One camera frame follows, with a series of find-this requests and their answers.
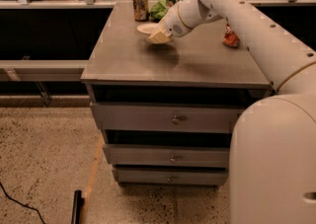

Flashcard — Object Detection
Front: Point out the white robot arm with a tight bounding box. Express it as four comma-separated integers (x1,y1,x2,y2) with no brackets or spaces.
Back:
149,0,316,224

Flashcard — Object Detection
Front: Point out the gold drink can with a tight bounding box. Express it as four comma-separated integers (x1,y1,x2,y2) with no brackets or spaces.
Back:
133,0,149,22

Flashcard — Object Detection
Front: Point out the red soda can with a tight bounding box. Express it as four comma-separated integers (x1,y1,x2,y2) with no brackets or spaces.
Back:
222,24,240,48

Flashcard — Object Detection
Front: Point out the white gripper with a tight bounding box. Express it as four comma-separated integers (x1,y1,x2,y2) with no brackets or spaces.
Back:
148,3,193,44

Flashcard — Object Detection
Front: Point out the metal railing frame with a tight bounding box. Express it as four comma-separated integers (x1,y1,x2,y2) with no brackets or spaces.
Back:
0,0,316,108

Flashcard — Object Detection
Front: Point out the green rice chip bag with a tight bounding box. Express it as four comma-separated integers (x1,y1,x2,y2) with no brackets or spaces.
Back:
149,0,182,21

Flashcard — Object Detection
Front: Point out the grey drawer cabinet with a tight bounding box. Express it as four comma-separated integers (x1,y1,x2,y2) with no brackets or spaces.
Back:
81,3,271,173

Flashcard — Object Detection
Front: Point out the top grey drawer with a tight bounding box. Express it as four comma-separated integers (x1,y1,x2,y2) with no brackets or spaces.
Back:
91,103,243,133

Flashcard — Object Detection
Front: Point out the black bar on floor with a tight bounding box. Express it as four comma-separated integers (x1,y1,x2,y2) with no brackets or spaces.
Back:
71,190,85,224

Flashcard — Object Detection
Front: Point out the middle grey drawer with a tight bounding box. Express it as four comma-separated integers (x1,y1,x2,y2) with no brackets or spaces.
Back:
103,144,229,168

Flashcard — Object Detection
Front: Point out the black floor cable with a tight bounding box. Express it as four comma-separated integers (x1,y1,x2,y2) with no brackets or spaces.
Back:
0,180,47,224

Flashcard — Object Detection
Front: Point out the grey drawer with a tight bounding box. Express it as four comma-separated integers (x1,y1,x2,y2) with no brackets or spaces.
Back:
91,103,243,133
113,168,228,186
103,144,229,168

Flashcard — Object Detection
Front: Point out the bottom grey drawer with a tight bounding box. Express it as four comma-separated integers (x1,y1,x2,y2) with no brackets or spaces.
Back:
113,168,228,186

